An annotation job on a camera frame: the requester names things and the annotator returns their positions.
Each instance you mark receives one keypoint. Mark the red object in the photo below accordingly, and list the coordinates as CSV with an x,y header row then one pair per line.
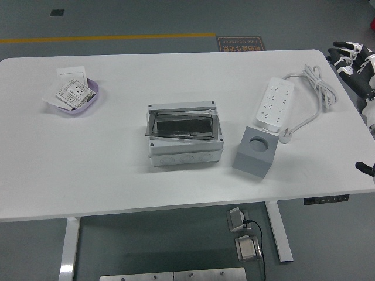
x,y
372,24

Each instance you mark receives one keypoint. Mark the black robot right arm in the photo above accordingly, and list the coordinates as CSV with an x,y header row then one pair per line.
x,y
364,167

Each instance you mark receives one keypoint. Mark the white power strip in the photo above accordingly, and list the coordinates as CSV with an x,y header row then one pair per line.
x,y
272,99

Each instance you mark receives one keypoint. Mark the black table control panel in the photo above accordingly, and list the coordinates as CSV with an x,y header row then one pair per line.
x,y
316,200

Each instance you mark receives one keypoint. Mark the transparent grey box lid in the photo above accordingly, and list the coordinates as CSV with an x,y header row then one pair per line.
x,y
181,124

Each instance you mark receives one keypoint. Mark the white table leg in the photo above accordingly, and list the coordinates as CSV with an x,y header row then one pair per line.
x,y
68,248
279,234

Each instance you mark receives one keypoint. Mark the silver foot pedal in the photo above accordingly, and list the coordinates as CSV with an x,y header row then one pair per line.
x,y
235,219
247,248

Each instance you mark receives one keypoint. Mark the white flat cover plate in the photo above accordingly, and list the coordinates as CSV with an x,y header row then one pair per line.
x,y
50,96

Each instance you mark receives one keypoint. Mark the plain white switch plate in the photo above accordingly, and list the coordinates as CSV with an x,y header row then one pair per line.
x,y
70,73

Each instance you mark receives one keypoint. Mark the grey plastic junction box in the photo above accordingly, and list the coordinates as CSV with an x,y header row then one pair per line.
x,y
184,158

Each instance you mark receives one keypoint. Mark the brown floor sign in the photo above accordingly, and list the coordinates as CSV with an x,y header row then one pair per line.
x,y
240,44

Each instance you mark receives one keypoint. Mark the grey cube with round hole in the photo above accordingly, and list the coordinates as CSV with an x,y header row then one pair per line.
x,y
249,164

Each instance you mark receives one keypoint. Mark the dark square floor hatch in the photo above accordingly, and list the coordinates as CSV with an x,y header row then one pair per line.
x,y
57,12

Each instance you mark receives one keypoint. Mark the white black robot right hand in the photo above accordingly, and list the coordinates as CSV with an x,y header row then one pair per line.
x,y
359,82

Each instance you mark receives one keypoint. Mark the white socket panel with print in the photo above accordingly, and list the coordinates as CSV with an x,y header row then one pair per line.
x,y
75,93

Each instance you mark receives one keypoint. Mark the grey metal base plate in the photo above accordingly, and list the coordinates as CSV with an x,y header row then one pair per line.
x,y
134,277
209,275

